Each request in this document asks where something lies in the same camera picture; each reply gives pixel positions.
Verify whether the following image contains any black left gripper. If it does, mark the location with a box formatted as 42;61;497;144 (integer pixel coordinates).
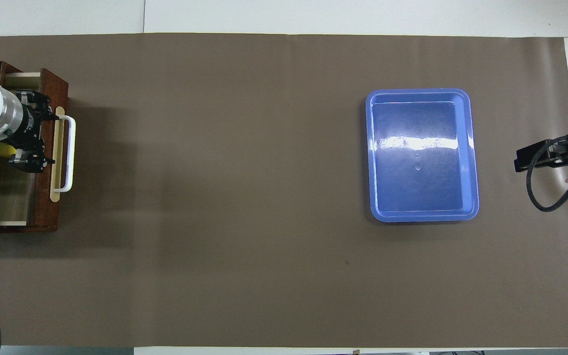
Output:
5;90;60;173

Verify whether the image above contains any wooden drawer with white handle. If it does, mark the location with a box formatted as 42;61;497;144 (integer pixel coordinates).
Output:
0;69;76;231

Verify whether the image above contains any blue plastic tray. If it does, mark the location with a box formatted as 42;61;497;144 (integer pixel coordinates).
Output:
365;88;480;223

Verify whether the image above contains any brown table mat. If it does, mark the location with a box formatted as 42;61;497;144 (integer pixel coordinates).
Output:
0;33;568;348

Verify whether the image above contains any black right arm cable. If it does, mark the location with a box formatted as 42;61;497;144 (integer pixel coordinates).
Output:
526;138;568;213

